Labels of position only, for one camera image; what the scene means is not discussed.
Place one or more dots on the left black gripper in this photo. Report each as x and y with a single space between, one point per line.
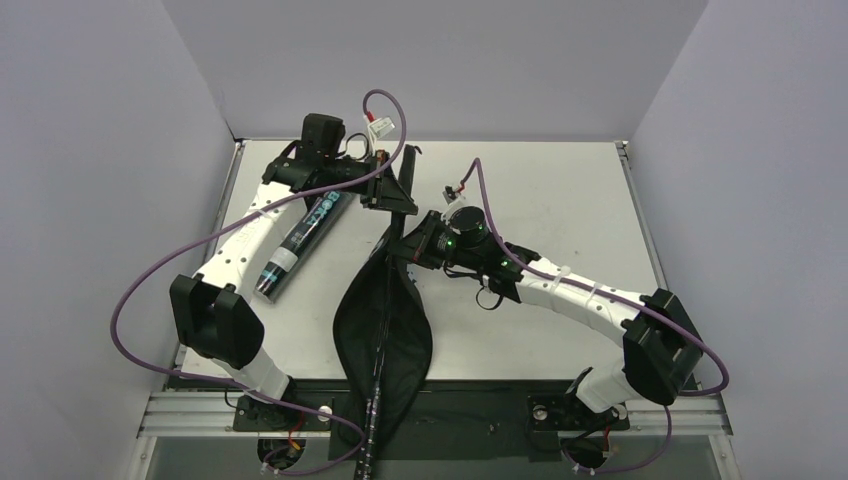
382 187

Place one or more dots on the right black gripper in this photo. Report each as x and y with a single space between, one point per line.
413 240

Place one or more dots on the black shuttlecock tube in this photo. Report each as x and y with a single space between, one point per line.
301 245

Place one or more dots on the black racket bag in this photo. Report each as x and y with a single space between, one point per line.
410 342

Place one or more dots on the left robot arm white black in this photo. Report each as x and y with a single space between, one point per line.
212 307

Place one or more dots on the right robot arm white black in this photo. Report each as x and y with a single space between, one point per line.
657 338

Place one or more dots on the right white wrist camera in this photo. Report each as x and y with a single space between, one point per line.
455 200

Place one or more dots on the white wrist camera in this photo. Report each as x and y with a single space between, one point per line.
455 200
379 127

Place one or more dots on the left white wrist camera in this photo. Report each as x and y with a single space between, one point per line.
379 127

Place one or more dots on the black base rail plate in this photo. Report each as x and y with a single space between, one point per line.
448 420

